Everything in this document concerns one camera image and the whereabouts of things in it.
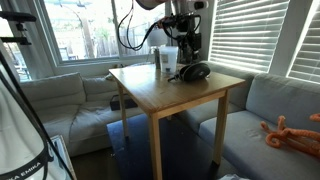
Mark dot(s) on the grey shade arc lamp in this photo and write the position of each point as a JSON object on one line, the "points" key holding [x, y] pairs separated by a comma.
{"points": [[156, 38]]}

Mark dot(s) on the light wooden table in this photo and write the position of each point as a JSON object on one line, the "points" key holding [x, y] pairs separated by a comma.
{"points": [[160, 90]]}

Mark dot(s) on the white leather sofa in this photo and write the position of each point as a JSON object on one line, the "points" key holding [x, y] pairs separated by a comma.
{"points": [[66, 106]]}

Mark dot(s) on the black headphones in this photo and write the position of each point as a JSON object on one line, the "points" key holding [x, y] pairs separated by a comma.
{"points": [[195, 72]]}

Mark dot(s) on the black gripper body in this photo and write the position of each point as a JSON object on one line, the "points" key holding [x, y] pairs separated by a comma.
{"points": [[190, 41]]}

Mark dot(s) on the wide white window blind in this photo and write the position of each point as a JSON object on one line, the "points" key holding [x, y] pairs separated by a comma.
{"points": [[248, 33]]}

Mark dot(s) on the dark slim tumbler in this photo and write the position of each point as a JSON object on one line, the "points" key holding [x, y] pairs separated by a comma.
{"points": [[156, 58]]}

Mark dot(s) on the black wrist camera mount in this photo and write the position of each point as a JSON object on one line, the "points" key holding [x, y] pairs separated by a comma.
{"points": [[181, 22]]}

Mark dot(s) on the dark blue rug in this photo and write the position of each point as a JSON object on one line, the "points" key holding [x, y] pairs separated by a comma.
{"points": [[180, 150]]}

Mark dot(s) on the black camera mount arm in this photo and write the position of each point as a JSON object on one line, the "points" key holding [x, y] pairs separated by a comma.
{"points": [[15, 16]]}

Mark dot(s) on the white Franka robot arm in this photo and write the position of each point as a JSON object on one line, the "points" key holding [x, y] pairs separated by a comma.
{"points": [[16, 133]]}

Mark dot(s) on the white framed panel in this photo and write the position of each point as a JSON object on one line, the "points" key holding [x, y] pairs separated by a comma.
{"points": [[61, 156]]}

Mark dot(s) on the white plastic cup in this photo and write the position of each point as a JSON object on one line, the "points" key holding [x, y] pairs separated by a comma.
{"points": [[168, 59]]}

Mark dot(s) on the narrow white window blind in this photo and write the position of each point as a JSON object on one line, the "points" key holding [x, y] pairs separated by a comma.
{"points": [[308, 56]]}

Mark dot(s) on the orange plush toy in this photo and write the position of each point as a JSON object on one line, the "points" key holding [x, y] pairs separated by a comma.
{"points": [[293, 136]]}

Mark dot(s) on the white crumpled bag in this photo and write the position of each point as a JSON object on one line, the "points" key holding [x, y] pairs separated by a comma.
{"points": [[233, 177]]}

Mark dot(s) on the grey fabric sofa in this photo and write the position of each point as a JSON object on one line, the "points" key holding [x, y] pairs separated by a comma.
{"points": [[266, 133]]}

